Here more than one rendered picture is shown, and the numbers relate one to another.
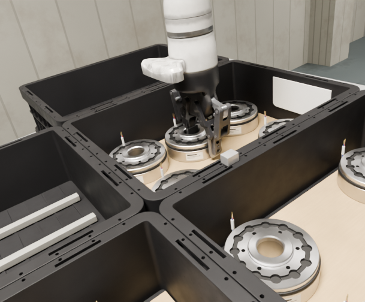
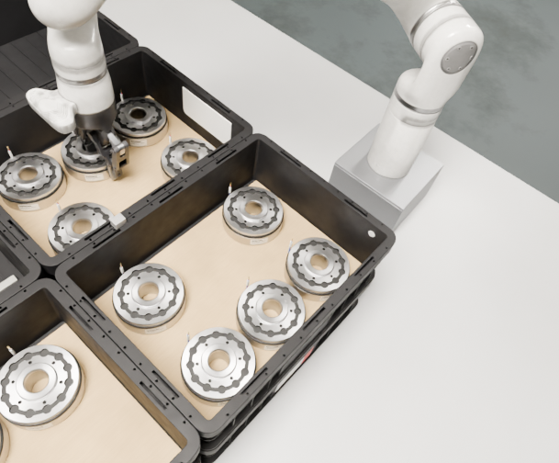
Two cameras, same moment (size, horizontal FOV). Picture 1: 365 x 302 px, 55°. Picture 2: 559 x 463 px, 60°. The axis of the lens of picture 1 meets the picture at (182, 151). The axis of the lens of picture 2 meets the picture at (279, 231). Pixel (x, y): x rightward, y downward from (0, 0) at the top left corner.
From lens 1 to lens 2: 37 cm
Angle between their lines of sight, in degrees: 31
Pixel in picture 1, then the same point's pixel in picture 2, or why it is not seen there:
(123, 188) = (20, 251)
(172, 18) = (59, 65)
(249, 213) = (139, 254)
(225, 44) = not seen: outside the picture
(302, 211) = (186, 247)
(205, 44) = (97, 90)
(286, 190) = (175, 229)
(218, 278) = (98, 336)
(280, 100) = (190, 111)
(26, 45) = not seen: outside the picture
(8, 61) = not seen: outside the picture
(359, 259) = (217, 291)
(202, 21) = (93, 71)
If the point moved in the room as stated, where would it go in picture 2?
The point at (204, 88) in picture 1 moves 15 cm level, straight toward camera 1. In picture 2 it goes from (99, 127) to (98, 206)
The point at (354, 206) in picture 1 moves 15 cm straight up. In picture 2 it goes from (228, 243) to (232, 186)
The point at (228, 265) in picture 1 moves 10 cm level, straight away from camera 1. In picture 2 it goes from (106, 326) to (107, 256)
